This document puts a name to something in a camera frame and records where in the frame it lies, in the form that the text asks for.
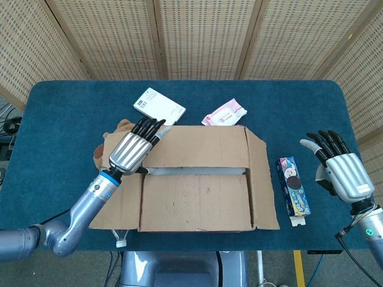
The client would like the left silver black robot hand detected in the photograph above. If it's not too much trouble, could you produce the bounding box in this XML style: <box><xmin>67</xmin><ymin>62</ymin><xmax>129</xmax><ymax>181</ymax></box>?
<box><xmin>108</xmin><ymin>117</ymin><xmax>172</xmax><ymax>177</ymax></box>

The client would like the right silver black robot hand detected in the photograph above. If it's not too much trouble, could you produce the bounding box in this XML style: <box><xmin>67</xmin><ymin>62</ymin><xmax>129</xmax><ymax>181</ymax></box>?
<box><xmin>300</xmin><ymin>129</ymin><xmax>376</xmax><ymax>207</ymax></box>

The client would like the red cardboard box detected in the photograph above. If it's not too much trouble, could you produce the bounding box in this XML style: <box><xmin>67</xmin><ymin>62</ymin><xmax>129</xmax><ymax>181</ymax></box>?
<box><xmin>89</xmin><ymin>124</ymin><xmax>281</xmax><ymax>233</ymax></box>

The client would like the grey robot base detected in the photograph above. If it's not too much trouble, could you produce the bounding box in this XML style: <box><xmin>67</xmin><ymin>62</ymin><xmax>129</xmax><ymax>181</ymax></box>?
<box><xmin>119</xmin><ymin>250</ymin><xmax>249</xmax><ymax>287</ymax></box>

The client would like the blue snack packet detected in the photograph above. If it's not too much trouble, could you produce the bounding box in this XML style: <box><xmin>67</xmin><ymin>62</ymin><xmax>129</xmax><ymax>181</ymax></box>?
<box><xmin>275</xmin><ymin>156</ymin><xmax>312</xmax><ymax>228</ymax></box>

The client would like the brown plush capybara toy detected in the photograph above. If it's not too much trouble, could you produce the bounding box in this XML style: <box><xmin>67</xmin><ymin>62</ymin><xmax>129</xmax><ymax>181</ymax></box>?
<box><xmin>93</xmin><ymin>118</ymin><xmax>136</xmax><ymax>169</ymax></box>

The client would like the white flat carton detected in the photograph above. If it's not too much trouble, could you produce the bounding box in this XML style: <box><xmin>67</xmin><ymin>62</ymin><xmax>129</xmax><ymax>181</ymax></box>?
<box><xmin>132</xmin><ymin>87</ymin><xmax>187</xmax><ymax>126</ymax></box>

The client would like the black power strip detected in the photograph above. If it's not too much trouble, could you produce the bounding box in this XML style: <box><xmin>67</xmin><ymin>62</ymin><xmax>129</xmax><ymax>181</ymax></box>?
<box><xmin>307</xmin><ymin>249</ymin><xmax>343</xmax><ymax>256</ymax></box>

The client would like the clear plastic water bottle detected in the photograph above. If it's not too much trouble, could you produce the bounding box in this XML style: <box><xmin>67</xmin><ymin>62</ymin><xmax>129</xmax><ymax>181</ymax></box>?
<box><xmin>111</xmin><ymin>229</ymin><xmax>130</xmax><ymax>248</ymax></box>

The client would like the pink wet wipes pack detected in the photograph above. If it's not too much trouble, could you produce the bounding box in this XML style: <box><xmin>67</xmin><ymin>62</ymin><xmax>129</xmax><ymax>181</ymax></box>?
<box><xmin>200</xmin><ymin>98</ymin><xmax>248</xmax><ymax>127</ymax></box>

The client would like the white metal pole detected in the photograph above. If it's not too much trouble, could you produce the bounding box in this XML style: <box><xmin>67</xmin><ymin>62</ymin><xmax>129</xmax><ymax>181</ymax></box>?
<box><xmin>256</xmin><ymin>250</ymin><xmax>266</xmax><ymax>287</ymax></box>

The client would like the woven rattan folding screen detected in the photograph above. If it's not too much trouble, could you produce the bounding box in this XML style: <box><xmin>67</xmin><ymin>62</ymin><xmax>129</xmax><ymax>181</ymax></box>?
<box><xmin>0</xmin><ymin>0</ymin><xmax>383</xmax><ymax>144</ymax></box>

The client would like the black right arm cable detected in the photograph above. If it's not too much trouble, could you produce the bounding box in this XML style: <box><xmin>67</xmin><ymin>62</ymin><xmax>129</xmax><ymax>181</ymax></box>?
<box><xmin>334</xmin><ymin>201</ymin><xmax>382</xmax><ymax>287</ymax></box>

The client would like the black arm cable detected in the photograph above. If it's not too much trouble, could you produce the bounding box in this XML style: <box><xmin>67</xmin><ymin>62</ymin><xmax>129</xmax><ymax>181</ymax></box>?
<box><xmin>334</xmin><ymin>201</ymin><xmax>382</xmax><ymax>287</ymax></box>
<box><xmin>37</xmin><ymin>208</ymin><xmax>74</xmax><ymax>227</ymax></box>

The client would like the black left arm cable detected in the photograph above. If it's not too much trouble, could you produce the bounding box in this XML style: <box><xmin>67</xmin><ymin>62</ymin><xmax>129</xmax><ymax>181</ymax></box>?
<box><xmin>37</xmin><ymin>208</ymin><xmax>74</xmax><ymax>227</ymax></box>

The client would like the blue floor cable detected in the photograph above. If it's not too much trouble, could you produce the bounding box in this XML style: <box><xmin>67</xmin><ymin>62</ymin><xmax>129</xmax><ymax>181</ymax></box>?
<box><xmin>308</xmin><ymin>254</ymin><xmax>326</xmax><ymax>287</ymax></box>

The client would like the black floor cables bundle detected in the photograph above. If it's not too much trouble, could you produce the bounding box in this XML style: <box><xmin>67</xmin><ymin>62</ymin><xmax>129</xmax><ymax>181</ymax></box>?
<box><xmin>0</xmin><ymin>101</ymin><xmax>23</xmax><ymax>150</ymax></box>

